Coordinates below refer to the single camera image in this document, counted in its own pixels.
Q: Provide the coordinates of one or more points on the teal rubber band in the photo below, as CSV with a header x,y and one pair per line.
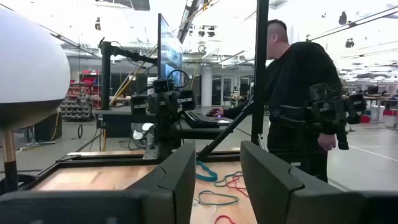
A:
x,y
206,179
217,204

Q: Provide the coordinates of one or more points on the black desk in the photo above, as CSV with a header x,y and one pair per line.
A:
x,y
124,119

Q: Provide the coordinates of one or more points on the grey floor fan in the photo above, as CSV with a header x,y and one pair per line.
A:
x,y
140,135

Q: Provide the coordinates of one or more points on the black background robot arm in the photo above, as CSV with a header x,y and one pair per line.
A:
x,y
326,112

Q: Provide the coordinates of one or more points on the white building column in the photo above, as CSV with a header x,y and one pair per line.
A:
x,y
206,87

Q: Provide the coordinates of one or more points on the person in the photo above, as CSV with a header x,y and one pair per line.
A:
x,y
295,77

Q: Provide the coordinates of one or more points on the large black monitor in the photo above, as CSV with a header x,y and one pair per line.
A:
x,y
169,53

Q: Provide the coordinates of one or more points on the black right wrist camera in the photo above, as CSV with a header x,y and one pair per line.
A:
x,y
163,86

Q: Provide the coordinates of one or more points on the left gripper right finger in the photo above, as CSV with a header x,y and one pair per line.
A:
x,y
264,186

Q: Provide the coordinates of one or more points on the thin blue rubber band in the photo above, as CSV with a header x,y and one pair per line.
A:
x,y
216,184

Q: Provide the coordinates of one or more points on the black keyboard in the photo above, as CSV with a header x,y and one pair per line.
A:
x,y
200,121

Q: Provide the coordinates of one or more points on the white globe table lamp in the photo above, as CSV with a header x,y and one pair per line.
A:
x,y
31,62

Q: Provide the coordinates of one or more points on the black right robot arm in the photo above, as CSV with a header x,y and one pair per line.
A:
x,y
164,133

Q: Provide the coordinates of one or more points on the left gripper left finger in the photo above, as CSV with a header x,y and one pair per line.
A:
x,y
180,186

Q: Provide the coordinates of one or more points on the red storage shelving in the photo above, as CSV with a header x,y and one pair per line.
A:
x,y
77,105

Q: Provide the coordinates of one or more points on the thin red rubber band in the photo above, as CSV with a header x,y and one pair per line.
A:
x,y
239,190

